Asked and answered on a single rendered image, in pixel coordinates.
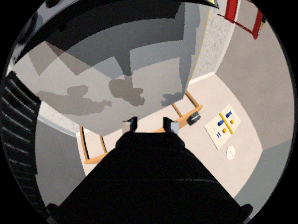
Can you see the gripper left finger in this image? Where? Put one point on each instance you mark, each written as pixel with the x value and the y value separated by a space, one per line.
pixel 130 125

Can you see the dark grey control console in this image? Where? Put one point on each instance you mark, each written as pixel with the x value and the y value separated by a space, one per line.
pixel 54 14

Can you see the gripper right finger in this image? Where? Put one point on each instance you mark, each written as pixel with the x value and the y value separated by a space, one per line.
pixel 170 125

